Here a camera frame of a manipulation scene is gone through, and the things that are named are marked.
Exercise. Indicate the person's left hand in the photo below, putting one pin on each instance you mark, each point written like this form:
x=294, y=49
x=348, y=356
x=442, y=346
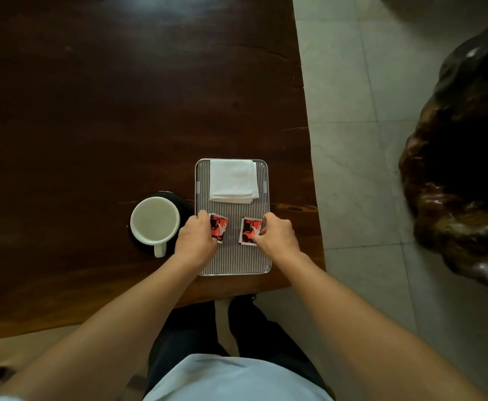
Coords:
x=193, y=244

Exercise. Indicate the person's right hand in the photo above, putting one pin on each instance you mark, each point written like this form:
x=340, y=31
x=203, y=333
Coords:
x=281, y=242

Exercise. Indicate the person's right fingers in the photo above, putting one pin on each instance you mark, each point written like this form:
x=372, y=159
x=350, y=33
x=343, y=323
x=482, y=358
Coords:
x=265, y=229

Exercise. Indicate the person's left fingers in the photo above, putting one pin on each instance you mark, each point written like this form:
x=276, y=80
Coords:
x=204, y=219

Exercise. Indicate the red printed packet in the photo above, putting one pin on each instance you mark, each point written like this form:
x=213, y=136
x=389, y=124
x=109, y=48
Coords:
x=248, y=230
x=221, y=227

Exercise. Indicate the person's right forearm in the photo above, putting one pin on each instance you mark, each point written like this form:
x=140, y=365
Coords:
x=365, y=329

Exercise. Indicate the person's left forearm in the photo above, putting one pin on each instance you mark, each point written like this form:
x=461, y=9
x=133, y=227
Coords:
x=114, y=334

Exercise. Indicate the black saucer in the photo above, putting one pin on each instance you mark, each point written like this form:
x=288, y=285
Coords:
x=183, y=205

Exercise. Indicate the striped metal tray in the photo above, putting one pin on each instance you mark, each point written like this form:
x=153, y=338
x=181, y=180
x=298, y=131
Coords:
x=235, y=256

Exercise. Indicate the white folded napkin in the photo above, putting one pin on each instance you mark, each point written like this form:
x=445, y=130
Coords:
x=232, y=179

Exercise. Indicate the white ceramic mug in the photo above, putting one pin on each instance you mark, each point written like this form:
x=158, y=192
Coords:
x=154, y=221

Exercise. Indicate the person's dark trousers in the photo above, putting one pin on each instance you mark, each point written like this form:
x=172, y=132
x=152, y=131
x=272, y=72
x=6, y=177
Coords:
x=260, y=334

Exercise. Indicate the person's light blue shirt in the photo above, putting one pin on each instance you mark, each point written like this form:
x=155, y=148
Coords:
x=235, y=382

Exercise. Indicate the dark carved wooden root stool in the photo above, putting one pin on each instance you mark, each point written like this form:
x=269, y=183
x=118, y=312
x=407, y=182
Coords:
x=461, y=171

